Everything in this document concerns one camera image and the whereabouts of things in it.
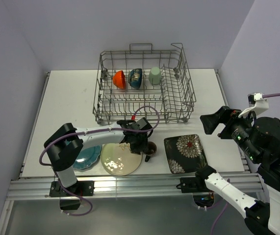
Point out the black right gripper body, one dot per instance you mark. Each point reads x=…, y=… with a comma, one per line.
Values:
x=235, y=127

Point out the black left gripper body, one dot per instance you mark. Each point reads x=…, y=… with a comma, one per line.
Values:
x=140, y=144

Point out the black mug brown inside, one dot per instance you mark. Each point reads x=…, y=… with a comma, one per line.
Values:
x=151, y=151

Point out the blue patterned bowl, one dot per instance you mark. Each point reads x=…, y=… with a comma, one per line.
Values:
x=135, y=78

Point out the orange bowl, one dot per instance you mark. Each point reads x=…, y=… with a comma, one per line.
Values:
x=119, y=80

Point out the light green plastic cup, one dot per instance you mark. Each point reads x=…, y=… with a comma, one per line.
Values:
x=155, y=76

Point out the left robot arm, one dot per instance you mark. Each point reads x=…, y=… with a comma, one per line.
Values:
x=64, y=146

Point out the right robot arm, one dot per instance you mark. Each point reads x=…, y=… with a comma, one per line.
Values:
x=259, y=139

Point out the green cream round plate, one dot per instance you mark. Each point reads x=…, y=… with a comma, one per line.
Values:
x=117, y=159

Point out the black floral square plate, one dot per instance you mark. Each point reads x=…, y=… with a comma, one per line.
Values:
x=185, y=154

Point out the teal scalloped plate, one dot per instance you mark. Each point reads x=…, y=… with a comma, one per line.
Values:
x=87, y=158

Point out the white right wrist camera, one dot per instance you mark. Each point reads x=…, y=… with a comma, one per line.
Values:
x=257, y=104

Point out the grey wire dish rack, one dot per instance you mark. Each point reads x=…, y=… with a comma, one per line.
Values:
x=172, y=101

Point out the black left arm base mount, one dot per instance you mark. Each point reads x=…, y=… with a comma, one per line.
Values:
x=80, y=188

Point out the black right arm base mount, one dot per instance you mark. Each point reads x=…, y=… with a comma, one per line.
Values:
x=203, y=198

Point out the aluminium table edge rail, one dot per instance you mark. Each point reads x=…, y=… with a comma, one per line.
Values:
x=129, y=186

